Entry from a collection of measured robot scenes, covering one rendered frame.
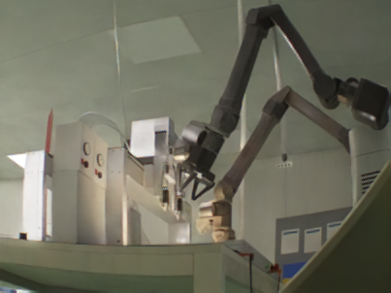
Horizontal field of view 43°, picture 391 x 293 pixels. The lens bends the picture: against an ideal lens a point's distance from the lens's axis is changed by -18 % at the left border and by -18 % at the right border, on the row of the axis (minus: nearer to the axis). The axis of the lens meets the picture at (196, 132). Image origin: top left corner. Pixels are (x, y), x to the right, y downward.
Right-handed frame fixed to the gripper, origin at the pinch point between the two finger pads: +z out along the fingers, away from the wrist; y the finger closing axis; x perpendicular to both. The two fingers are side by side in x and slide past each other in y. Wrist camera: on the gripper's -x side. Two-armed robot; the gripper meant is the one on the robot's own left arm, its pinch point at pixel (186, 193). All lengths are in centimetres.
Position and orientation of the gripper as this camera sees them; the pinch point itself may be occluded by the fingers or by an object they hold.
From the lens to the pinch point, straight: 179.8
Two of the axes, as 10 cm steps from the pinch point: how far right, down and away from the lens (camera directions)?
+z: -4.6, 8.8, -1.4
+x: 7.8, 3.2, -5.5
